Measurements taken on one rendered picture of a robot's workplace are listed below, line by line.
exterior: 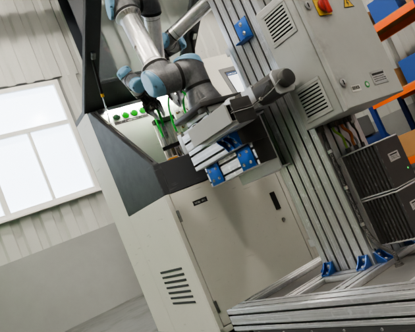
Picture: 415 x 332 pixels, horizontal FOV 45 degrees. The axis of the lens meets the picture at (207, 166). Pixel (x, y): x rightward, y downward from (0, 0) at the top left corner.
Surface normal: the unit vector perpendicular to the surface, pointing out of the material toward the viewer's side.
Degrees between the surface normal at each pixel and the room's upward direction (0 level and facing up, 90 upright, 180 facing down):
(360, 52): 90
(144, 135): 90
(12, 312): 90
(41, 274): 90
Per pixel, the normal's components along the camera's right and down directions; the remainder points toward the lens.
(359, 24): 0.52, -0.26
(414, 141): -0.81, 0.29
